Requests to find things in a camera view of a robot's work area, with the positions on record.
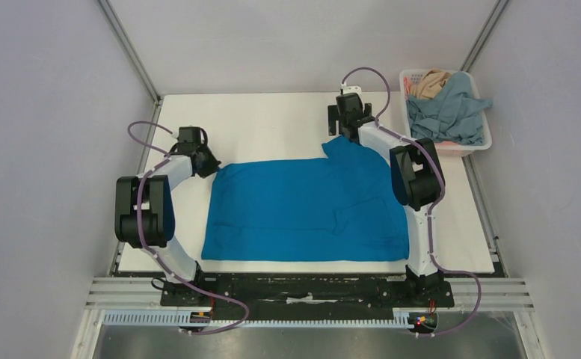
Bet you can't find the aluminium frame rail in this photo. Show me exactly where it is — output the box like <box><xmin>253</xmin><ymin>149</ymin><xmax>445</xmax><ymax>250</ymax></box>
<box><xmin>86</xmin><ymin>275</ymin><xmax>535</xmax><ymax>313</ymax></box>

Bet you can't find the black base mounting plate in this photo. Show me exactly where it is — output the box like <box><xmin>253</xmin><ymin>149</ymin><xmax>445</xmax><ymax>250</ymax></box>
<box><xmin>151</xmin><ymin>272</ymin><xmax>455</xmax><ymax>321</ymax></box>

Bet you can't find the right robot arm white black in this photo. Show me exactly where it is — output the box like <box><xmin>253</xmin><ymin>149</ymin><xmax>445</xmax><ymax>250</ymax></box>
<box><xmin>328</xmin><ymin>89</ymin><xmax>445</xmax><ymax>305</ymax></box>

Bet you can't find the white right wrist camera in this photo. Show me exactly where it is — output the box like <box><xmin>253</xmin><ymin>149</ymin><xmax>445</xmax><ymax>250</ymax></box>
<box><xmin>340</xmin><ymin>84</ymin><xmax>362</xmax><ymax>95</ymax></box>

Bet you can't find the white plastic laundry basket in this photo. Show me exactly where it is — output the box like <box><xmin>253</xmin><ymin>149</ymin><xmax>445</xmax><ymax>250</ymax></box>
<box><xmin>399</xmin><ymin>69</ymin><xmax>493</xmax><ymax>157</ymax></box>

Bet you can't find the grey-blue t-shirt in basket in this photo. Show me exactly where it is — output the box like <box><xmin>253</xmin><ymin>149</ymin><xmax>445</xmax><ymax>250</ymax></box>
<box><xmin>406</xmin><ymin>71</ymin><xmax>494</xmax><ymax>146</ymax></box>

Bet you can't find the blue t-shirt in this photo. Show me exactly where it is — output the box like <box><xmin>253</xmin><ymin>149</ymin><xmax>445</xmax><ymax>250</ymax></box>
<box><xmin>201</xmin><ymin>137</ymin><xmax>410</xmax><ymax>262</ymax></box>

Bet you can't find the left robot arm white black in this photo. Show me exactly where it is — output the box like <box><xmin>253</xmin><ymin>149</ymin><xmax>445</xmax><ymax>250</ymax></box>
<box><xmin>114</xmin><ymin>123</ymin><xmax>221</xmax><ymax>305</ymax></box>

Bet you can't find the beige t-shirt in basket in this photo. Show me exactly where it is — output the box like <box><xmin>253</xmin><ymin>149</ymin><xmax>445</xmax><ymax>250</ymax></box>
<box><xmin>407</xmin><ymin>69</ymin><xmax>452</xmax><ymax>99</ymax></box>

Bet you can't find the white slotted cable duct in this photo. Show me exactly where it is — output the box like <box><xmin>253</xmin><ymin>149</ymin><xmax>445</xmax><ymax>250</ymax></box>
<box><xmin>100</xmin><ymin>309</ymin><xmax>415</xmax><ymax>329</ymax></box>

